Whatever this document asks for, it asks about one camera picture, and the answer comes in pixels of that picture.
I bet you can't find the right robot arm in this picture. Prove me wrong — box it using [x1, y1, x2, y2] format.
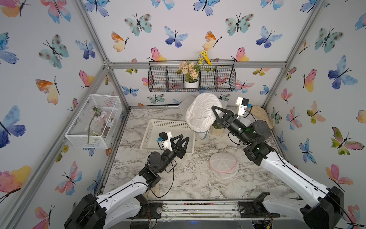
[212, 106, 348, 229]

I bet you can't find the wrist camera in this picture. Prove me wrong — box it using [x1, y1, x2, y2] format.
[235, 97, 253, 118]
[157, 131, 172, 151]

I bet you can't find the black wire wall basket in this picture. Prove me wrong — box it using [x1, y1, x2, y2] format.
[148, 60, 236, 93]

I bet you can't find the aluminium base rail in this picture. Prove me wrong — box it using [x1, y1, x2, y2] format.
[108, 199, 309, 222]

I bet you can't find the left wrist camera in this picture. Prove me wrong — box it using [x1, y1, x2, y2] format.
[157, 131, 172, 151]

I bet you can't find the white tiered shelf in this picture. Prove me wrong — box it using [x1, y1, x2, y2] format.
[178, 95, 196, 115]

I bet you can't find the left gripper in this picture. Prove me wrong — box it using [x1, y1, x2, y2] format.
[156, 135, 186, 175]

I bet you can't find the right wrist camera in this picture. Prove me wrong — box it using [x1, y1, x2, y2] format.
[235, 97, 253, 118]

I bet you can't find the white mesh wall box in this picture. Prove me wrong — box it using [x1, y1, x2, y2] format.
[65, 94, 122, 149]

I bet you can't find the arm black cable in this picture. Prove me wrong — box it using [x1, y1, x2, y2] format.
[227, 108, 355, 229]
[147, 158, 177, 198]

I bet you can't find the white flower pot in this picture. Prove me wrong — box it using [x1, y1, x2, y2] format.
[184, 78, 199, 89]

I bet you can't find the artificial flower bouquet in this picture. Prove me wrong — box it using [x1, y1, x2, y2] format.
[176, 50, 212, 79]

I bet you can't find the pink artificial flower stem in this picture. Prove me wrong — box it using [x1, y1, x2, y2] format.
[87, 105, 107, 144]

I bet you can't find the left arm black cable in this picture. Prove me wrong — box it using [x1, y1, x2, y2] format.
[147, 158, 177, 198]

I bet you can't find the white mesh laundry bag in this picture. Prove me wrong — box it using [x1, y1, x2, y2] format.
[209, 152, 239, 180]

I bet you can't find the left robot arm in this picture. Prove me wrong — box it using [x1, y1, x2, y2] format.
[64, 135, 190, 229]

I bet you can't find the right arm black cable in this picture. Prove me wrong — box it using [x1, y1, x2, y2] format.
[227, 108, 355, 229]

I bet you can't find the small green potted plant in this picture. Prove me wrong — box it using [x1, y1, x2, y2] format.
[210, 124, 225, 137]

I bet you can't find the white plastic basket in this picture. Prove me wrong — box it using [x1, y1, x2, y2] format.
[140, 119, 195, 154]

